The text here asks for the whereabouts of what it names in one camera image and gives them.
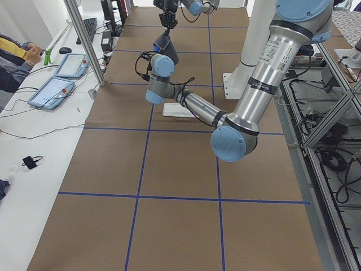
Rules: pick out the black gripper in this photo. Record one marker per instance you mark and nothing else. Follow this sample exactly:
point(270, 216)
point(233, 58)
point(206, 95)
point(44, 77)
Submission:
point(169, 8)

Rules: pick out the grey towel with blue trim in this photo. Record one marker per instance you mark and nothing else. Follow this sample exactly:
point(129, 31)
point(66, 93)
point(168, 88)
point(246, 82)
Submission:
point(164, 46)

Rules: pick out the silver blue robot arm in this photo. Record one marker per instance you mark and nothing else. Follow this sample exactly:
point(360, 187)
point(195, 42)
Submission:
point(194, 7)
point(276, 32)

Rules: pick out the wooden towel rack white base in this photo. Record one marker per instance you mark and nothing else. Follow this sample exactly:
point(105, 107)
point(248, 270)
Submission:
point(176, 110)

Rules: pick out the person's hand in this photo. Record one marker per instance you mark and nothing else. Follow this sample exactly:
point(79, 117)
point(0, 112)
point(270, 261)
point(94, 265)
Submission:
point(34, 53)

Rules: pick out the black monitor on stand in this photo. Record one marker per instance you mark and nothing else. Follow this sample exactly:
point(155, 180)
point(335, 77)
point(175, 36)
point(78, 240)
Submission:
point(115, 14)

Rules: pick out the black power adapter box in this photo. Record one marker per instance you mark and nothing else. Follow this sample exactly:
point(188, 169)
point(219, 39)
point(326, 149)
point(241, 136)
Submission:
point(107, 41)

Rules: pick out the black computer keyboard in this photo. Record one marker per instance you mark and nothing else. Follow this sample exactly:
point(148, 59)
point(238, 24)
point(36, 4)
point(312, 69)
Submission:
point(90, 26)

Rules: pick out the upper teach pendant tablet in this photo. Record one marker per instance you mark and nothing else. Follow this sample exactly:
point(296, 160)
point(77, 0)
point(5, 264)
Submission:
point(72, 66)

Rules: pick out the teach pendant tablet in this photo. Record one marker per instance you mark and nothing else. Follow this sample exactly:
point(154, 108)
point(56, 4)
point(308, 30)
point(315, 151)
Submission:
point(51, 93)
point(72, 66)

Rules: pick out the black computer mouse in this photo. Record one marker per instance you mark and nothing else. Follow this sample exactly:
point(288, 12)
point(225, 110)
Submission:
point(65, 50)

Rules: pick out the green plastic clamp tool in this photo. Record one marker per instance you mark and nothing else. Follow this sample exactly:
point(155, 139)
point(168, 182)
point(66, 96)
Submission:
point(47, 59)

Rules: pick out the lower teach pendant tablet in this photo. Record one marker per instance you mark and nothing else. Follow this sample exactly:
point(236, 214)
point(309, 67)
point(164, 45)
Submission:
point(51, 93)

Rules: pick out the white pedestal column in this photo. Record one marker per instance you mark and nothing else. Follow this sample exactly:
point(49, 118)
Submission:
point(256, 38)

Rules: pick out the aluminium frame post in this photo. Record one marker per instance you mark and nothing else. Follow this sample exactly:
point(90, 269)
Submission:
point(84, 38)

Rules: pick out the small black device with cable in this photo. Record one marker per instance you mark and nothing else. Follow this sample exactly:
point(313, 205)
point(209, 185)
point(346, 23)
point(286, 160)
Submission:
point(31, 161)

